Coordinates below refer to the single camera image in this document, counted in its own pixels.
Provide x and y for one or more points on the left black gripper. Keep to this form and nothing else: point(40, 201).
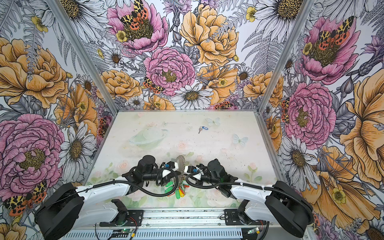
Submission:
point(165, 180)

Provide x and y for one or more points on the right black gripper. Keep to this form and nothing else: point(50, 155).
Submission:
point(204, 168)

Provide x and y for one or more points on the yellow key tag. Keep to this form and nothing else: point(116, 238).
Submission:
point(182, 193)

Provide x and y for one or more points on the key with blue tag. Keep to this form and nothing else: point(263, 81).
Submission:
point(202, 128)

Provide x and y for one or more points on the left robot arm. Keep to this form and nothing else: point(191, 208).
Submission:
point(72, 207)

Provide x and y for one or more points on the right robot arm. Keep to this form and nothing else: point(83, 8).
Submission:
point(260, 204)

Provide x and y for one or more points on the green circuit board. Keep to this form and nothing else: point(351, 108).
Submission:
point(124, 234)

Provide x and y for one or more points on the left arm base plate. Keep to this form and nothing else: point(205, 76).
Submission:
point(130, 218)

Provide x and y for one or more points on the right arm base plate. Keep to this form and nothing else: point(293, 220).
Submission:
point(234, 217)

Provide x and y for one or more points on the aluminium front rail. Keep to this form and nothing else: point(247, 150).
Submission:
point(180, 217)

